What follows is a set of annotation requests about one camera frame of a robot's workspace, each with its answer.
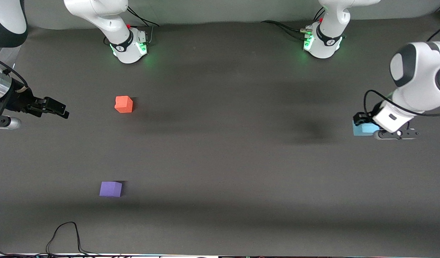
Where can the light blue foam block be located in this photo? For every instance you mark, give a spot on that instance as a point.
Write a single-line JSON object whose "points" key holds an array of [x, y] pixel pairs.
{"points": [[363, 129]]}

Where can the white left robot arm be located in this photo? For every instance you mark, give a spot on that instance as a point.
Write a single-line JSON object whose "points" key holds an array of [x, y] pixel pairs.
{"points": [[420, 79]]}

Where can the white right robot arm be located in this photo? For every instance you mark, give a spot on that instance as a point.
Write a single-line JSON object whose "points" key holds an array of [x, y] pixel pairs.
{"points": [[98, 14]]}

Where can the orange foam block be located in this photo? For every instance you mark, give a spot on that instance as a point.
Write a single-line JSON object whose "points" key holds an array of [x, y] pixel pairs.
{"points": [[124, 104]]}

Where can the purple foam block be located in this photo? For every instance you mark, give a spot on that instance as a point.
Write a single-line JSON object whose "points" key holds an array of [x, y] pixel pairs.
{"points": [[110, 189]]}

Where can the dark grey table mat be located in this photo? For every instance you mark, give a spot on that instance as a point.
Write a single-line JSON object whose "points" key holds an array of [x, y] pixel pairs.
{"points": [[220, 161]]}

